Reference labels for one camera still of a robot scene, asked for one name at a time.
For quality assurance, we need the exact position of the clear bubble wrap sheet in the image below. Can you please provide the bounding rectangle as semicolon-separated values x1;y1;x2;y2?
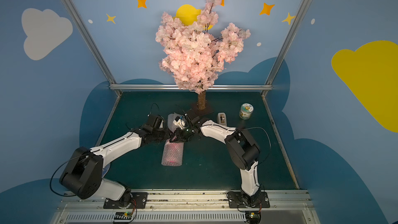
161;113;184;167

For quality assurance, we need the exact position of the pink plastic wine glass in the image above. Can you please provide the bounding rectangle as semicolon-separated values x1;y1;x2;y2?
161;141;184;167

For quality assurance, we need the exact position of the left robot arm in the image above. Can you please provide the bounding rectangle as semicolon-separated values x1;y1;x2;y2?
59;115;170;204

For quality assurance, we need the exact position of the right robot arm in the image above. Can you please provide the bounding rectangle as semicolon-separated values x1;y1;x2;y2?
169;114;261;197

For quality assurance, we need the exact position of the white tape dispenser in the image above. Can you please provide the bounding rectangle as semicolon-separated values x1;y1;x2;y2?
217;113;227;127

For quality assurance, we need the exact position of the pink cherry blossom tree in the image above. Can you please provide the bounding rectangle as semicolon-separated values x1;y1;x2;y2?
155;0;251;114

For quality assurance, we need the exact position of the green circuit board left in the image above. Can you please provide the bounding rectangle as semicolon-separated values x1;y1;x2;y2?
113;212;133;224

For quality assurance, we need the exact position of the circuit board right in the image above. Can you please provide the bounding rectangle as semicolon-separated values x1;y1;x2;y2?
245;212;261;224

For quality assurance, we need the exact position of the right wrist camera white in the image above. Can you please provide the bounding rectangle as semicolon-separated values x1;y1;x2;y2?
173;116;187;130

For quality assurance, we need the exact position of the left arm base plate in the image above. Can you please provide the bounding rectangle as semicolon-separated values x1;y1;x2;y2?
103;192;148;209

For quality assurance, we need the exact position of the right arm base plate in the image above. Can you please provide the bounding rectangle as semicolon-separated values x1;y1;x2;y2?
227;190;270;208

